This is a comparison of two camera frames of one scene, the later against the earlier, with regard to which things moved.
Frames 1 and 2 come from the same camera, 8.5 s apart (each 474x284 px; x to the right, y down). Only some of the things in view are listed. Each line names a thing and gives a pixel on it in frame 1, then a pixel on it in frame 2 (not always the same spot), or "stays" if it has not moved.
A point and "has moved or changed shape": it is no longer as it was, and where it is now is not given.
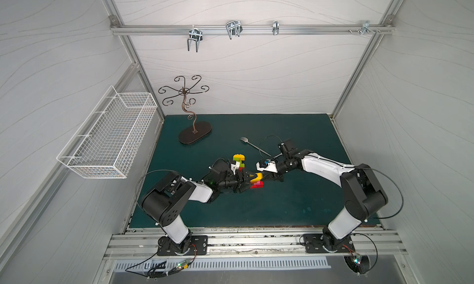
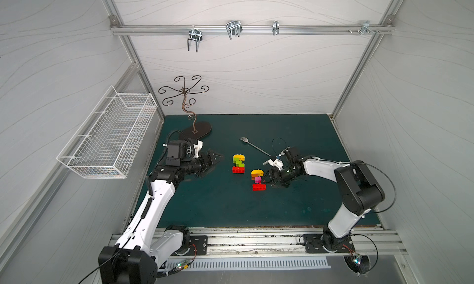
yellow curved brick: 242,158 stays
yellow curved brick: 258,178 has moved or changed shape
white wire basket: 106,142 stays
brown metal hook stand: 189,134 stays
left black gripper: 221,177 -> 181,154
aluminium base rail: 255,242 stays
